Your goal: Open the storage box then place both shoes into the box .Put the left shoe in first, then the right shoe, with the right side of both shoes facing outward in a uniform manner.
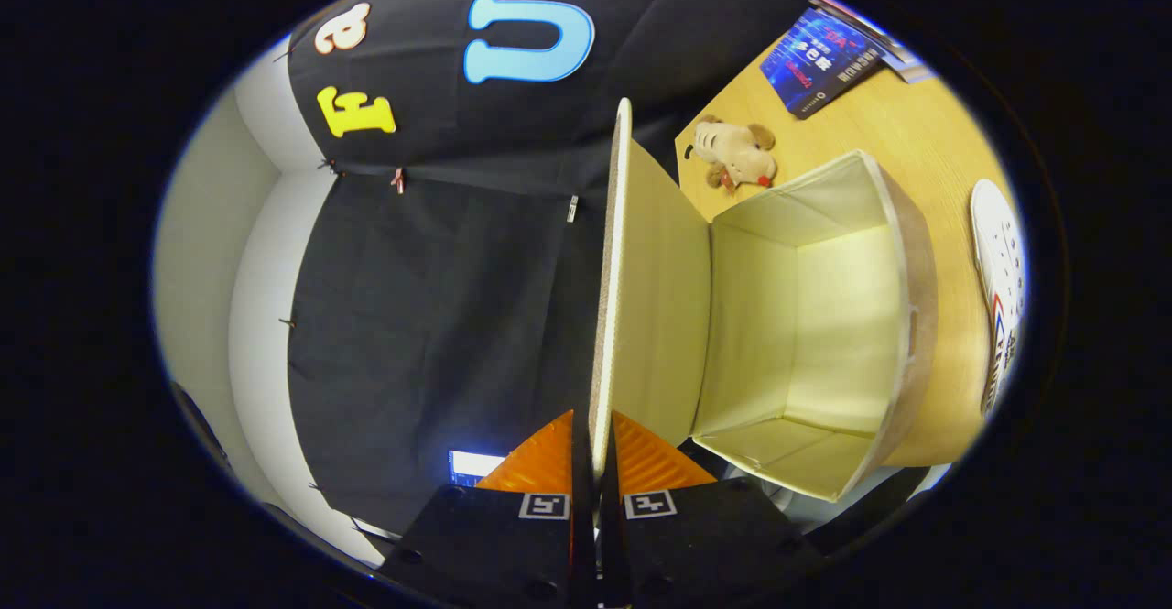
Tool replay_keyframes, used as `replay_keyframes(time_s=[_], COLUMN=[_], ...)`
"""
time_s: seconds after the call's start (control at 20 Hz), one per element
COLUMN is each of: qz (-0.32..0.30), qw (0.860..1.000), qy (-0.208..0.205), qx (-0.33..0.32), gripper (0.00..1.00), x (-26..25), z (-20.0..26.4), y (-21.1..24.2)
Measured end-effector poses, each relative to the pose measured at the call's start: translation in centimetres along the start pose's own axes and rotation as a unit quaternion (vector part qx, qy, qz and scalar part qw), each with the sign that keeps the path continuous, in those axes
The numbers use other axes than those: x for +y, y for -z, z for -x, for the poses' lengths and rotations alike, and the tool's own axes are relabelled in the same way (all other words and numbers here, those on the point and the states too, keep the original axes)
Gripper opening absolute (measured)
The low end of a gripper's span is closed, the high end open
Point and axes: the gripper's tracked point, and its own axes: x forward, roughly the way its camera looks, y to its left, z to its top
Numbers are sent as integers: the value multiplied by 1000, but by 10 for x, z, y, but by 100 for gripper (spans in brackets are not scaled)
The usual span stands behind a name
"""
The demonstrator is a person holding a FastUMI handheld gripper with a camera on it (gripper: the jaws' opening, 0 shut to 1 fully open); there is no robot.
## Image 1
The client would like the black backdrop cloth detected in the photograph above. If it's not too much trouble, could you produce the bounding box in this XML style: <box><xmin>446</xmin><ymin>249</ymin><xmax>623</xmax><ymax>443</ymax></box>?
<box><xmin>288</xmin><ymin>0</ymin><xmax>825</xmax><ymax>537</ymax></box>

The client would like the white striped canvas shoe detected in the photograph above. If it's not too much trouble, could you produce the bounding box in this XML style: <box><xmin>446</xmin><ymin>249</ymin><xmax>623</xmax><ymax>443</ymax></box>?
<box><xmin>969</xmin><ymin>179</ymin><xmax>1028</xmax><ymax>419</ymax></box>

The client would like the bright monitor screen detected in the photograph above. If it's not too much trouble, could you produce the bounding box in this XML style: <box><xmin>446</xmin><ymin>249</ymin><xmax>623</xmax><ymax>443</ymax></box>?
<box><xmin>448</xmin><ymin>450</ymin><xmax>507</xmax><ymax>488</ymax></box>

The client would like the dark blue book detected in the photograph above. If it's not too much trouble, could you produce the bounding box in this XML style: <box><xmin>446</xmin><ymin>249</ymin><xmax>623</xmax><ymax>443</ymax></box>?
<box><xmin>760</xmin><ymin>7</ymin><xmax>884</xmax><ymax>121</ymax></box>

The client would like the brown plush dog toy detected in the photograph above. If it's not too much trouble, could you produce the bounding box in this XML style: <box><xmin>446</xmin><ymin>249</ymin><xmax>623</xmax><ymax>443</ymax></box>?
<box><xmin>685</xmin><ymin>115</ymin><xmax>779</xmax><ymax>193</ymax></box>

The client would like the pink cover book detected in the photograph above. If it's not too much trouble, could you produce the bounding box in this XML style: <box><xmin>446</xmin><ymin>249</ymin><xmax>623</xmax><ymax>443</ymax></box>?
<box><xmin>802</xmin><ymin>0</ymin><xmax>907</xmax><ymax>53</ymax></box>

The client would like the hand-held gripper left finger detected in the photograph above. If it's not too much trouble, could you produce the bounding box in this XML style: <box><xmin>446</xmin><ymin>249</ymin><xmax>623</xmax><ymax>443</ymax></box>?
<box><xmin>380</xmin><ymin>409</ymin><xmax>598</xmax><ymax>609</ymax></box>

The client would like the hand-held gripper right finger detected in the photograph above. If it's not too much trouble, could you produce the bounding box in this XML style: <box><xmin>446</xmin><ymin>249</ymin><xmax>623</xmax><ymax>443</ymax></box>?
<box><xmin>600</xmin><ymin>410</ymin><xmax>825</xmax><ymax>609</ymax></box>

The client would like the beige fabric storage box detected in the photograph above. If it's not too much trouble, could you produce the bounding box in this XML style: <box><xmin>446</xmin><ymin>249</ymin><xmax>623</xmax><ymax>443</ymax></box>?
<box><xmin>589</xmin><ymin>98</ymin><xmax>939</xmax><ymax>503</ymax></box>

